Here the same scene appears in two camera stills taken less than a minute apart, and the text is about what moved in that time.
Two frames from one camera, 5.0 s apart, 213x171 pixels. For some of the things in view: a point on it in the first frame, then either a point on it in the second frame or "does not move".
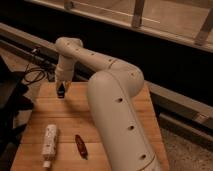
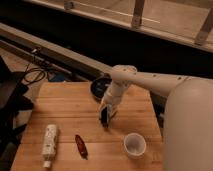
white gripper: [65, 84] -> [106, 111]
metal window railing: [189, 21] does not move
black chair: [12, 100] does not move
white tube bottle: [49, 144] does not move
